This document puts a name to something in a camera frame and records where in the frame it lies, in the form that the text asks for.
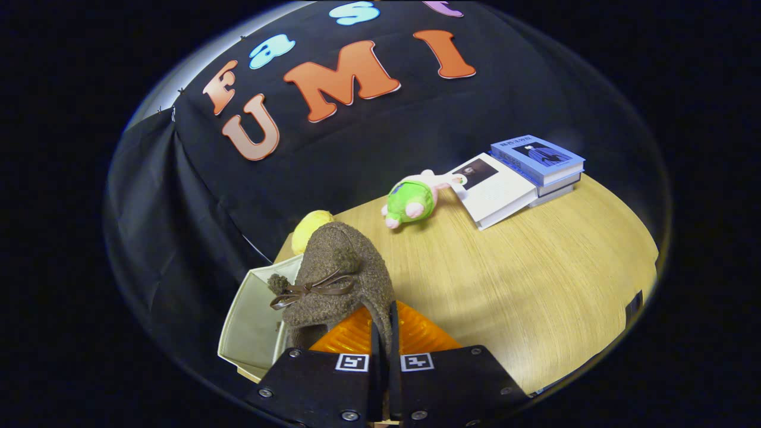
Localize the white book with portrait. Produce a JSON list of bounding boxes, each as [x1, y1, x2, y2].
[[446, 153, 539, 231]]

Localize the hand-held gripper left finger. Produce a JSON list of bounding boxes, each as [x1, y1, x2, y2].
[[247, 306, 384, 428]]

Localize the blue book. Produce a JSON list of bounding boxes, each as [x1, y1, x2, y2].
[[490, 135, 586, 186]]

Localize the row of small cloth clips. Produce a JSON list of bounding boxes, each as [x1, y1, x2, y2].
[[156, 34, 246, 114]]

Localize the grey fabric storage box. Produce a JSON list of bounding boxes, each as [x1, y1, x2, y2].
[[217, 256, 305, 383]]

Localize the green and pink plush toy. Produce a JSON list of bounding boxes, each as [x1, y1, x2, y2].
[[382, 170, 464, 229]]

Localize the grey fabric storage box lid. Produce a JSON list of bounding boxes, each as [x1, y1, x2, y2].
[[625, 290, 644, 326]]

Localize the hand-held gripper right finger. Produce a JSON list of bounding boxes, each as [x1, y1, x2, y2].
[[386, 299, 529, 428]]

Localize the brown fleece shoe with bow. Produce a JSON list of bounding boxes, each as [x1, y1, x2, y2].
[[268, 222, 396, 351]]

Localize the pale thin book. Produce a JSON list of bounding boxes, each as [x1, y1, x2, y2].
[[528, 181, 582, 208]]

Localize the yellow bumpy soft toy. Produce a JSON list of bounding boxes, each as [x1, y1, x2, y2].
[[291, 210, 335, 255]]

